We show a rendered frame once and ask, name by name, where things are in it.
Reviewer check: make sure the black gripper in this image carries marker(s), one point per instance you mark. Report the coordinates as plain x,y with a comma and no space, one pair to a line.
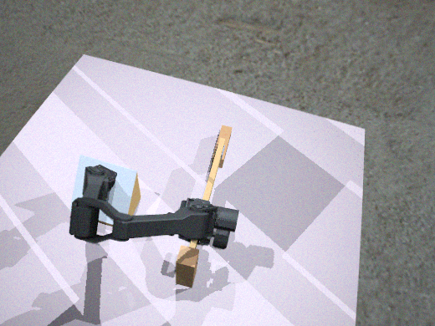
220,239

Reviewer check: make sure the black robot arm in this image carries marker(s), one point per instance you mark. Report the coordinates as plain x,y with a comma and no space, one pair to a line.
195,220

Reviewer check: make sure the long tan wooden rail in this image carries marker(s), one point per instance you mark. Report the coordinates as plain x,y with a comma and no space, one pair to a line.
211,178

